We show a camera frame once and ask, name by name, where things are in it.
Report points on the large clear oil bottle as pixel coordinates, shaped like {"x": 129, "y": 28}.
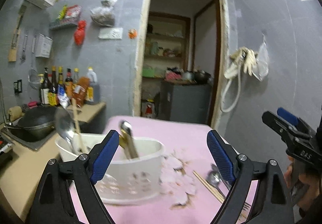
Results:
{"x": 93, "y": 90}

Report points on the large steel spoon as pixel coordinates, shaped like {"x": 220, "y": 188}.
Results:
{"x": 65, "y": 127}

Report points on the wooden chopstick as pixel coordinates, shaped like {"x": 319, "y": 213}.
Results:
{"x": 212, "y": 190}

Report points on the wooden spatula in holder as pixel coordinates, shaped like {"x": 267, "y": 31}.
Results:
{"x": 77, "y": 127}

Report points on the pink floral tablecloth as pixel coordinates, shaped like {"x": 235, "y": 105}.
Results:
{"x": 184, "y": 199}

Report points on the clear plastic bag on hook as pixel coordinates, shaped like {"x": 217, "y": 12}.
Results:
{"x": 262, "y": 67}

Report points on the white wall socket strip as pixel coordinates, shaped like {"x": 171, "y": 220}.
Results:
{"x": 110, "y": 33}

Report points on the white gloves on hook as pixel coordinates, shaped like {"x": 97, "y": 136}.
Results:
{"x": 245, "y": 58}

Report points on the dark soy sauce bottle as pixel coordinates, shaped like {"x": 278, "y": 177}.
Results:
{"x": 45, "y": 87}

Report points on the grey cabinet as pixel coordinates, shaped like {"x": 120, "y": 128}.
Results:
{"x": 184, "y": 103}

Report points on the black wok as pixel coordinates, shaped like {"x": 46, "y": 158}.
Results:
{"x": 35, "y": 124}

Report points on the wall spice rack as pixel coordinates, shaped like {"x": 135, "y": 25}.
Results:
{"x": 69, "y": 16}

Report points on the red plastic bag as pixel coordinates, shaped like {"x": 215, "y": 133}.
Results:
{"x": 79, "y": 34}

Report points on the wooden pantry shelf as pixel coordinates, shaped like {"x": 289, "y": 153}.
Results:
{"x": 166, "y": 49}

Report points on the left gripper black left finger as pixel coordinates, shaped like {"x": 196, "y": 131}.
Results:
{"x": 101, "y": 156}

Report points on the grey hanging plastic bag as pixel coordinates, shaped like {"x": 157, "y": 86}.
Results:
{"x": 104, "y": 15}

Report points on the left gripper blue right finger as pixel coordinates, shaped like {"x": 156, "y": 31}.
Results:
{"x": 223, "y": 155}

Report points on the white plastic utensil holder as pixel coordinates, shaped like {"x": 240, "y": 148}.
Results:
{"x": 136, "y": 181}

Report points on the orange snack packet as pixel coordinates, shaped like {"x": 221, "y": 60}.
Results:
{"x": 80, "y": 91}

